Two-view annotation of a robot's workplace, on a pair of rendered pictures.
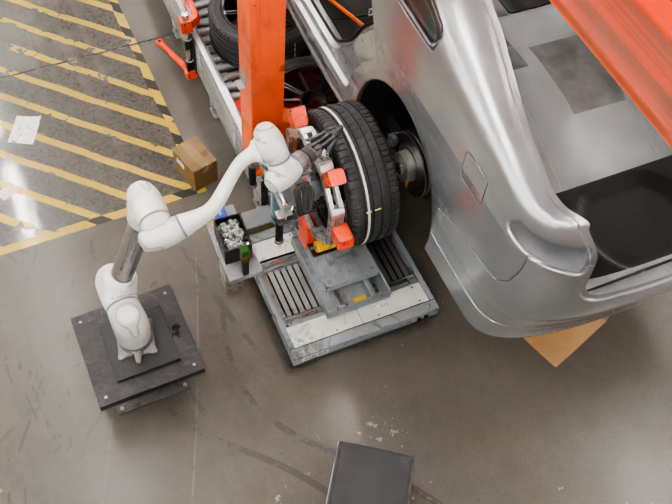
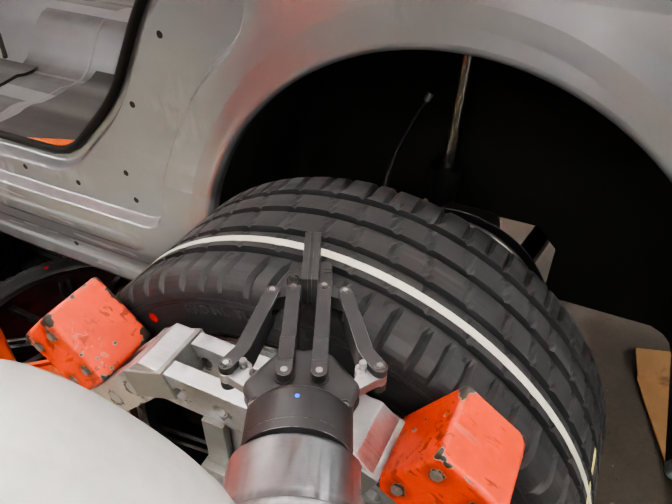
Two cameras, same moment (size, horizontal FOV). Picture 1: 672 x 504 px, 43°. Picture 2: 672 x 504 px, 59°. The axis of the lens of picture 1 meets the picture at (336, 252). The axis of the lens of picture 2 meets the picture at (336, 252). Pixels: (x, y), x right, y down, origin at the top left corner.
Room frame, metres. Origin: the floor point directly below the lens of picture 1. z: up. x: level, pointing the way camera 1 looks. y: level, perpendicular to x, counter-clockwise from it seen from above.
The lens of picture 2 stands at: (2.08, 0.28, 1.54)
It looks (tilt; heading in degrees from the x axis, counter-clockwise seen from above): 38 degrees down; 326
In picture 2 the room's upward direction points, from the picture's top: straight up
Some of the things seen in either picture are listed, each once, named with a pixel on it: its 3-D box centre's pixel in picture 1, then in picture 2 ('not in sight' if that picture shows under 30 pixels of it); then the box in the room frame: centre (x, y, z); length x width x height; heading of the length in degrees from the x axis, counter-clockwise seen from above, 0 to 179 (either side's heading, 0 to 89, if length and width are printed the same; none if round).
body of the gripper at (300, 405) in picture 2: (312, 151); (300, 406); (2.31, 0.15, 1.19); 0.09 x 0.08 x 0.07; 145
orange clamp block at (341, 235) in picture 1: (342, 237); not in sight; (2.14, -0.02, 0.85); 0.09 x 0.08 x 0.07; 30
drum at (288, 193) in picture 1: (298, 189); not in sight; (2.38, 0.20, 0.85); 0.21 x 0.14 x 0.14; 120
